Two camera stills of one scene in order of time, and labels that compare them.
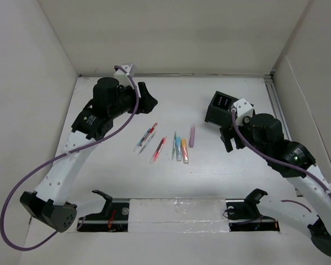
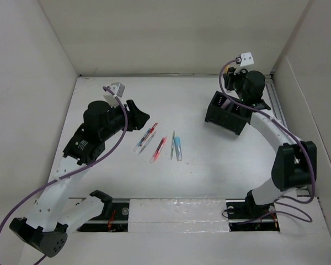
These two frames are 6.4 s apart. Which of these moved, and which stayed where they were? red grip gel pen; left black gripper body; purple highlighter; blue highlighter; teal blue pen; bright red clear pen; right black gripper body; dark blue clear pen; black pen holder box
Moved: left black gripper body; purple highlighter; right black gripper body
Stayed: teal blue pen; black pen holder box; blue highlighter; red grip gel pen; dark blue clear pen; bright red clear pen
